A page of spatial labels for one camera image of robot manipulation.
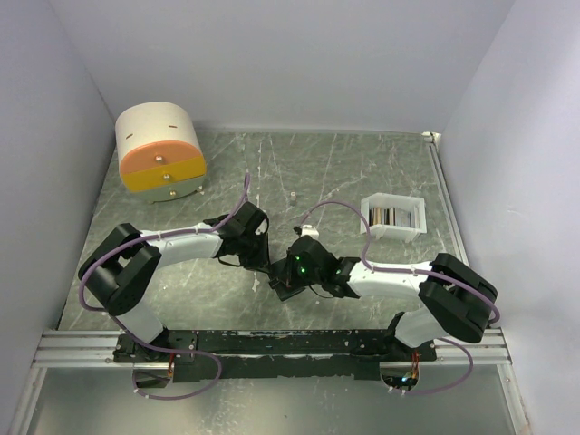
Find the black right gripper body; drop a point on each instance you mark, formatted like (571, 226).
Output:
(299, 276)

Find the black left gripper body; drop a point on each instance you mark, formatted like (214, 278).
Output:
(254, 253)

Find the black leather card holder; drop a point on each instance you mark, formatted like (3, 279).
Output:
(280, 279)

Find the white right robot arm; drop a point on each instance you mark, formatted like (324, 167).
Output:
(455, 300)

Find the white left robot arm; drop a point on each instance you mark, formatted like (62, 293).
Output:
(119, 271)

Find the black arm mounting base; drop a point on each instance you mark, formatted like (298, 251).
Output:
(272, 354)

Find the grey card stack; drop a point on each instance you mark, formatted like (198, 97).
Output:
(390, 217)

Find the white card tray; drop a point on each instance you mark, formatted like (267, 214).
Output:
(405, 234)

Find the beige orange mini drawer cabinet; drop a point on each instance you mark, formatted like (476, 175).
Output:
(159, 155)

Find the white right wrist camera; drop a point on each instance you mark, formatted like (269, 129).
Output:
(307, 230)

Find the aluminium rail frame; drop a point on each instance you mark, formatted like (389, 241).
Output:
(84, 393)

